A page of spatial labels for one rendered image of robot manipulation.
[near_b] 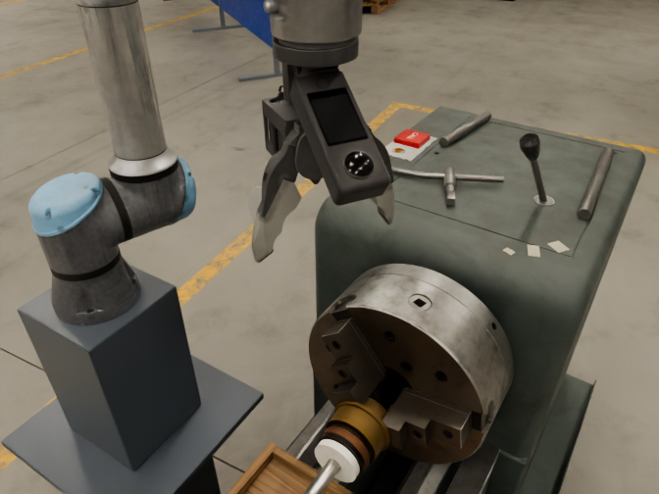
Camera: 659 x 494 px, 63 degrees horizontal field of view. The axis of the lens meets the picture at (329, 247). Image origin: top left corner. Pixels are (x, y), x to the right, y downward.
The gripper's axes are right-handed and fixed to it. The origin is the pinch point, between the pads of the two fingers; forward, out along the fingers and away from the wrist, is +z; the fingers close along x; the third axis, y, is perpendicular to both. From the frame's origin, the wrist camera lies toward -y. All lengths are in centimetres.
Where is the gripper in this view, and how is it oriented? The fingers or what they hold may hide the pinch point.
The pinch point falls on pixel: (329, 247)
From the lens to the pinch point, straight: 54.9
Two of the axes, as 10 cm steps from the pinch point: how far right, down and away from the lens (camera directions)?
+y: -4.4, -5.2, 7.3
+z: 0.1, 8.1, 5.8
